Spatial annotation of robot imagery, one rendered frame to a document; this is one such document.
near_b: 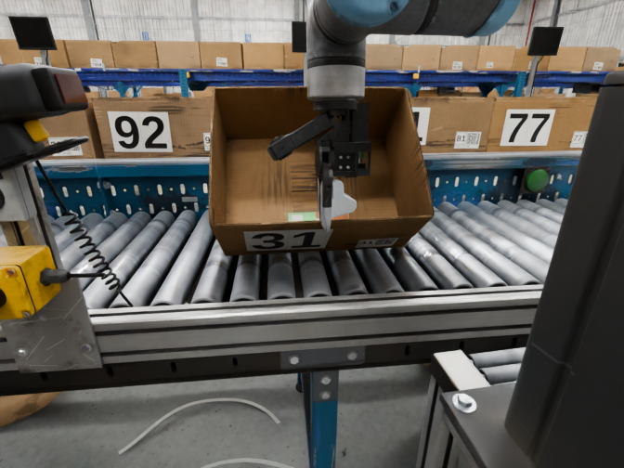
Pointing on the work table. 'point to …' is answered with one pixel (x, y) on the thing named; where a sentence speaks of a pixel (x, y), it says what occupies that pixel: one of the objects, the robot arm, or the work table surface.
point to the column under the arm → (567, 330)
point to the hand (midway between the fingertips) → (322, 224)
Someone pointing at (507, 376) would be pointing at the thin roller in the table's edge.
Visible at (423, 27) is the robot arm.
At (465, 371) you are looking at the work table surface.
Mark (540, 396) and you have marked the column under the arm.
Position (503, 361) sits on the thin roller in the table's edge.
